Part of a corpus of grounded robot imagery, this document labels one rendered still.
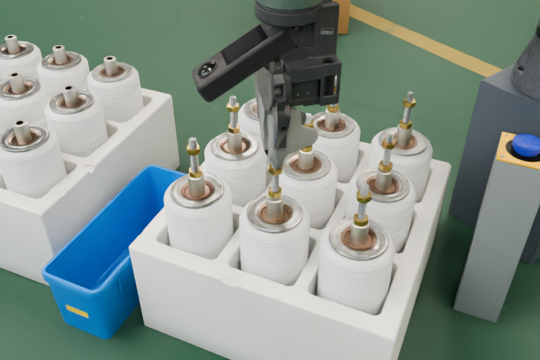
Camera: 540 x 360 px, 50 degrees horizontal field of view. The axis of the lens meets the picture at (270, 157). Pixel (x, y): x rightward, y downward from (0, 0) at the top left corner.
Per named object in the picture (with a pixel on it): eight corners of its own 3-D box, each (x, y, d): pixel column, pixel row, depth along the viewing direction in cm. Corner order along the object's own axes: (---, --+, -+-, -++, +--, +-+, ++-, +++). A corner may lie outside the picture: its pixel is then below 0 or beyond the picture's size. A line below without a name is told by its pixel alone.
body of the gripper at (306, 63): (339, 109, 67) (347, 9, 60) (267, 122, 65) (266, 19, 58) (316, 78, 73) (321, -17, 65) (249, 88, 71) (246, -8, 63)
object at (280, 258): (234, 287, 92) (230, 199, 81) (291, 272, 95) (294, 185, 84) (253, 335, 85) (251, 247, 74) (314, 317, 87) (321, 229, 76)
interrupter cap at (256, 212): (239, 204, 81) (239, 200, 80) (290, 192, 83) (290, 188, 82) (257, 240, 75) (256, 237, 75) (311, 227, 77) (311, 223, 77)
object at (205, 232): (198, 312, 88) (187, 224, 77) (164, 275, 94) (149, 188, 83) (247, 280, 93) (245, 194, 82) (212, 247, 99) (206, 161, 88)
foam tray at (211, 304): (247, 185, 123) (246, 112, 112) (434, 239, 110) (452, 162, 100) (143, 325, 94) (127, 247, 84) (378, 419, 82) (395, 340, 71)
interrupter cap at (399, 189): (390, 212, 79) (391, 208, 79) (345, 188, 84) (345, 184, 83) (419, 186, 84) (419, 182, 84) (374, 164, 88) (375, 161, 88)
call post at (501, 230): (459, 280, 102) (501, 132, 84) (501, 292, 100) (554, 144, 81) (452, 309, 97) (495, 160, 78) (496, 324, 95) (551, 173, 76)
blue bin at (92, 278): (156, 210, 117) (149, 162, 110) (204, 226, 113) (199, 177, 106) (54, 323, 95) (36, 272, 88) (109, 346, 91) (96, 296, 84)
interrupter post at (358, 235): (347, 234, 76) (349, 215, 74) (366, 234, 76) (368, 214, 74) (349, 247, 74) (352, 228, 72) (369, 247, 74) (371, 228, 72)
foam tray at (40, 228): (38, 126, 141) (20, 59, 130) (180, 165, 129) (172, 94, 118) (-100, 231, 112) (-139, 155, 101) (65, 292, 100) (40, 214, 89)
